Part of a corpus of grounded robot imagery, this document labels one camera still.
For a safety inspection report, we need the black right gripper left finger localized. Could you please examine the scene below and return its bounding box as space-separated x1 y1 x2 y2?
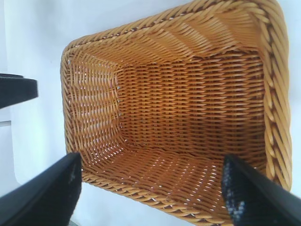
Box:
0 152 83 226

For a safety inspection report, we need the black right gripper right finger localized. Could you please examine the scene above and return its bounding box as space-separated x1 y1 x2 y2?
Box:
222 153 301 226

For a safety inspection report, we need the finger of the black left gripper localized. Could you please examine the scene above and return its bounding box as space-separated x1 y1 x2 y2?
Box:
0 72 39 110

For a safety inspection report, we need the tan woven wicker basket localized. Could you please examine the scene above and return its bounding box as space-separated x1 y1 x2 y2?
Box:
60 0 293 226

